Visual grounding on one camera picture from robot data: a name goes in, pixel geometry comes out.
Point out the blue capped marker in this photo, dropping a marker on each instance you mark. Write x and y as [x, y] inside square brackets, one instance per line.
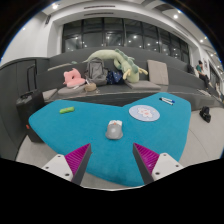
[166, 99]

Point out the black capped marker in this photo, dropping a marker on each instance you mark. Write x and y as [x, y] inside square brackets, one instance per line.
[166, 101]

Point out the grey flat seat cushion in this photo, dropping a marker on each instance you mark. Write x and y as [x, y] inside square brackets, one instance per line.
[143, 84]

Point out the grey computer mouse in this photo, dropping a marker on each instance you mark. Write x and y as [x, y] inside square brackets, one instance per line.
[114, 130]

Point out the seated person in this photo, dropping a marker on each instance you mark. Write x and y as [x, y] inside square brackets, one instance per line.
[202, 76]

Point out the black suitcase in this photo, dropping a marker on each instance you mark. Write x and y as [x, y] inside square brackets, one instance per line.
[28, 103]

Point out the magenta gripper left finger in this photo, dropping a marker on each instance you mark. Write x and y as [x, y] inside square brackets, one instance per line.
[72, 166]

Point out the teal table cover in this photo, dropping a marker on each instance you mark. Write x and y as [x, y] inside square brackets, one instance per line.
[113, 160]

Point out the black bag on floor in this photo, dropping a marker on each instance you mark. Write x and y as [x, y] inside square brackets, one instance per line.
[204, 113]

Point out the grey backpack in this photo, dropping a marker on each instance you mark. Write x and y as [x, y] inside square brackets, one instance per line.
[95, 72]

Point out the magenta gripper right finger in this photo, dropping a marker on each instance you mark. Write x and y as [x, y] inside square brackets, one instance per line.
[154, 166]

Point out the tan round basket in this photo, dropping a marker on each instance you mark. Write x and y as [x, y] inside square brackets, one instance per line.
[90, 87]

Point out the green oblong toy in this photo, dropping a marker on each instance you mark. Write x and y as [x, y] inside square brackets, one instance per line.
[66, 110]

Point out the round floral mouse pad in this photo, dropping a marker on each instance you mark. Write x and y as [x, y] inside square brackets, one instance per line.
[144, 113]

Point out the pink plush cushion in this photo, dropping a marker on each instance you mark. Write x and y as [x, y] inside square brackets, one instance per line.
[73, 78]

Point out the green dragon plush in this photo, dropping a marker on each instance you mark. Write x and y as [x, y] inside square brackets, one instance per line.
[131, 72]

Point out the dark blue patterned bag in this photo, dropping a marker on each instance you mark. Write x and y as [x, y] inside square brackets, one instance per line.
[114, 77]

